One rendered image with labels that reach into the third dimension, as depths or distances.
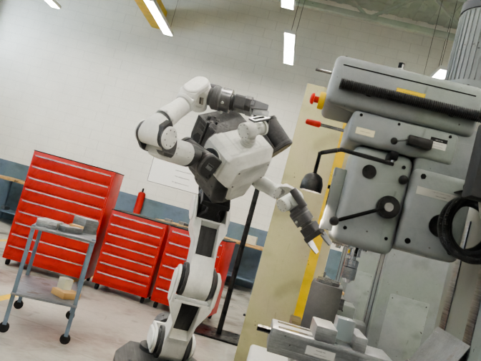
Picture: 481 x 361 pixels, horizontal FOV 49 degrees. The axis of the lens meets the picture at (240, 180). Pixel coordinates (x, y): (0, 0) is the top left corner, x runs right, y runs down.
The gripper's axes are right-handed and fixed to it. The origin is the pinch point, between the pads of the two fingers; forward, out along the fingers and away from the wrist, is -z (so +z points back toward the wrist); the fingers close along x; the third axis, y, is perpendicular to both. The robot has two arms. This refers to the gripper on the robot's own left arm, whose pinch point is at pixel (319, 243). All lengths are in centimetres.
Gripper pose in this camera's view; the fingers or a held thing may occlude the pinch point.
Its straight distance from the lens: 238.8
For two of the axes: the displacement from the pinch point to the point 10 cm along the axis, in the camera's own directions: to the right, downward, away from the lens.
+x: 4.3, -4.5, -7.8
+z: -5.5, -8.2, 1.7
